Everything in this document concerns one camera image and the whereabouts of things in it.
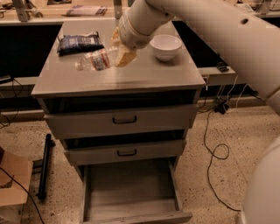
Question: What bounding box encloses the grey drawer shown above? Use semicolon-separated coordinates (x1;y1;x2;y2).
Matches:
80;158;193;224
45;90;197;139
62;129;186;166

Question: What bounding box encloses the black cable left floor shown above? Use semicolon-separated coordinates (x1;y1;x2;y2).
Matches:
0;166;46;224

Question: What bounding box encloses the clear plastic water bottle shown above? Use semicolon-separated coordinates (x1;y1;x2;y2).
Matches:
75;46;119;71

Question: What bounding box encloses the cardboard box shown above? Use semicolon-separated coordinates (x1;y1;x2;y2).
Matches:
0;148;33;207

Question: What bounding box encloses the dark blue snack bag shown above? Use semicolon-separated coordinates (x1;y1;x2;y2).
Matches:
57;31;104;57

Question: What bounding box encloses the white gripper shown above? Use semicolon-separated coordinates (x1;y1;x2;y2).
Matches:
110;14;153;67

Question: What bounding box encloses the black tube on floor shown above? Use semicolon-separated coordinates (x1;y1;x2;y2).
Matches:
38;134;55;200

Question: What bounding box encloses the grey middle drawer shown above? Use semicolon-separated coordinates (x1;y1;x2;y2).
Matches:
62;129;186;166

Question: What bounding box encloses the black remote on ledge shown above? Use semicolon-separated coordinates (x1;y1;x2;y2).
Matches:
216;61;229;73

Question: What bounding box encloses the white ceramic bowl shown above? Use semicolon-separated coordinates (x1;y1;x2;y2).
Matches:
150;34;182;61

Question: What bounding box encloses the grey drawer cabinet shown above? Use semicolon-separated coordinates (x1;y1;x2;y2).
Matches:
31;17;207;176

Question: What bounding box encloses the magazine on back shelf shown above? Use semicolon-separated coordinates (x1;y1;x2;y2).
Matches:
66;5;108;17

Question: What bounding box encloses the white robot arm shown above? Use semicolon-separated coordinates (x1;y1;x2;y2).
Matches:
111;0;280;224

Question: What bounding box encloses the black floor cable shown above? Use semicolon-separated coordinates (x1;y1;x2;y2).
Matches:
202;108;242;213

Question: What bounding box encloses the grey bottom drawer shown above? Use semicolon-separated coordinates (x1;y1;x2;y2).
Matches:
80;158;193;224

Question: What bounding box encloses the grey top drawer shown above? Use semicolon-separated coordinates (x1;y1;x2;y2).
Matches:
45;90;197;139

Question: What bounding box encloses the black power adapter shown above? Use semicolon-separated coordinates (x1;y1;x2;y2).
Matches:
214;102;229;115

